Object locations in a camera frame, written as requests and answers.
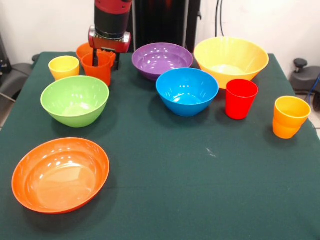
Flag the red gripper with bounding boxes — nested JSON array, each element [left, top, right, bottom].
[[87, 25, 132, 72]]

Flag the tall orange cup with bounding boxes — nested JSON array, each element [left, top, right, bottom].
[[81, 52, 116, 87]]

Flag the green bowl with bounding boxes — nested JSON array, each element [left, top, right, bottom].
[[40, 75, 110, 129]]

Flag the purple bowl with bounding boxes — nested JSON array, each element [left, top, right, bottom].
[[131, 42, 194, 82]]

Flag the small orange bowl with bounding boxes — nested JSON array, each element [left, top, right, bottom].
[[75, 42, 117, 66]]

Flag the yellow cup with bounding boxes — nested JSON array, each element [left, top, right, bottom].
[[48, 55, 81, 81]]

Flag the blue bowl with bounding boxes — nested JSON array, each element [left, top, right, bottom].
[[155, 67, 220, 118]]

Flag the dark grey equipment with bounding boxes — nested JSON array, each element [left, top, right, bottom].
[[0, 32, 11, 74]]

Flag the large yellow bowl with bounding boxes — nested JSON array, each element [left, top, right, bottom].
[[193, 36, 270, 90]]

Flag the wide shallow orange bowl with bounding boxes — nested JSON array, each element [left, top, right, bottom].
[[11, 137, 111, 215]]

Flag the dark green tablecloth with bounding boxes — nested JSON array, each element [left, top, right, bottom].
[[0, 51, 320, 240]]

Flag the red cup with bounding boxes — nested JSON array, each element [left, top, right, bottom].
[[224, 79, 260, 121]]

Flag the stepped orange-yellow cup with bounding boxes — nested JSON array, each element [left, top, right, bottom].
[[272, 95, 312, 140]]

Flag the black wall cables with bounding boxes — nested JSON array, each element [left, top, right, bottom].
[[215, 0, 226, 38]]

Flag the blue cable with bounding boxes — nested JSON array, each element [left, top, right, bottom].
[[307, 74, 320, 103]]

